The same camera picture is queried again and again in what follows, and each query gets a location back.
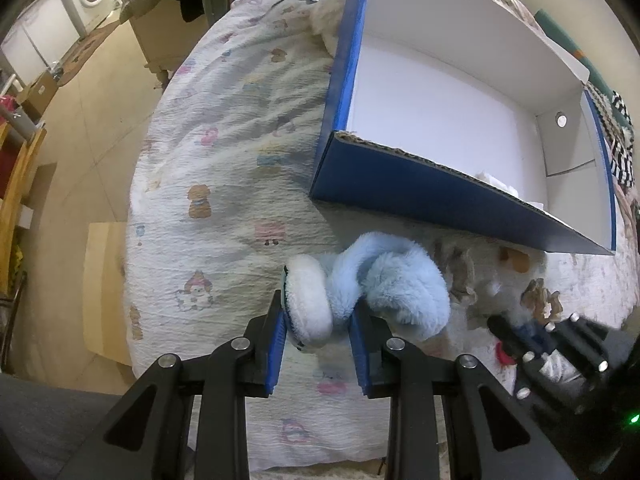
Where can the blue cardboard box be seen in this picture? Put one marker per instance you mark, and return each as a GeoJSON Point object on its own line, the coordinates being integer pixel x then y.
{"type": "Point", "coordinates": [425, 110]}

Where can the printed white quilt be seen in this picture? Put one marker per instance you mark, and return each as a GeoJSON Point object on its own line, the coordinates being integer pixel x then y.
{"type": "Point", "coordinates": [230, 170]}

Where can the brown floor mat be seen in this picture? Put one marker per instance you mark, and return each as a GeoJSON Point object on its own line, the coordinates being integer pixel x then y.
{"type": "Point", "coordinates": [85, 47]}

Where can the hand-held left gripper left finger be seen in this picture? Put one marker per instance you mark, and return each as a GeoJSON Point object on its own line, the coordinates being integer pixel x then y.
{"type": "Point", "coordinates": [276, 352]}

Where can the light blue fluffy earmuffs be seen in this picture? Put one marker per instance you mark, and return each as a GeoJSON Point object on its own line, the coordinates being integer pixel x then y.
{"type": "Point", "coordinates": [395, 285]}

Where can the white brown plush toy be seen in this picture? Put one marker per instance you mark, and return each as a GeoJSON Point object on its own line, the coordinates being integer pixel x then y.
{"type": "Point", "coordinates": [500, 280]}

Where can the brown cardboard box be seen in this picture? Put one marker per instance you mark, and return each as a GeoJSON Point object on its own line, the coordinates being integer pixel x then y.
{"type": "Point", "coordinates": [37, 94]}

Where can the black white striped cloth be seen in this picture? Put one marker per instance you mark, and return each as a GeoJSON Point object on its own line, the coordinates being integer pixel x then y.
{"type": "Point", "coordinates": [620, 135]}

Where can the light wooden nightstand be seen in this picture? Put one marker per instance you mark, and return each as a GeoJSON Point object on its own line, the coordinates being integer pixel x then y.
{"type": "Point", "coordinates": [157, 40]}

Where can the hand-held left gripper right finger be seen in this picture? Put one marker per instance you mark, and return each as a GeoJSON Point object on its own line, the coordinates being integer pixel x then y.
{"type": "Point", "coordinates": [360, 355]}

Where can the white low cabinet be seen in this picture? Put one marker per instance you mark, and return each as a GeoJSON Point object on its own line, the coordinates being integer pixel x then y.
{"type": "Point", "coordinates": [40, 35]}

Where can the white fluffy plush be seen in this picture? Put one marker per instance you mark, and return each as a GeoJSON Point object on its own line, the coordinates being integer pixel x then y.
{"type": "Point", "coordinates": [327, 20]}

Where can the green patterned cloth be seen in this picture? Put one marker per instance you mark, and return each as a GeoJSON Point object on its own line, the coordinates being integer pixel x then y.
{"type": "Point", "coordinates": [560, 35]}

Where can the person's grey trouser leg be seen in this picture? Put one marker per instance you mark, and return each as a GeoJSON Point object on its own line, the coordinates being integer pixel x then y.
{"type": "Point", "coordinates": [55, 425]}

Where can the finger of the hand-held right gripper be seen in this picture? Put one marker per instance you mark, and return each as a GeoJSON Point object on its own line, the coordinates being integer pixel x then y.
{"type": "Point", "coordinates": [520, 355]}
{"type": "Point", "coordinates": [582, 340]}

